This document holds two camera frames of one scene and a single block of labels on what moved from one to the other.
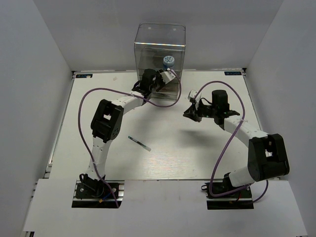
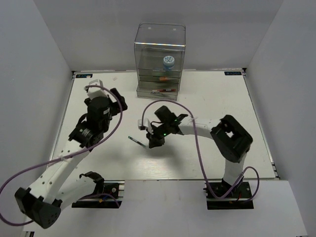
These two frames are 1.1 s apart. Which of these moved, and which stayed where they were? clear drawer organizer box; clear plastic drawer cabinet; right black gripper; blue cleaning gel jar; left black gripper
Moved: left black gripper; right black gripper
Stayed: clear drawer organizer box; clear plastic drawer cabinet; blue cleaning gel jar
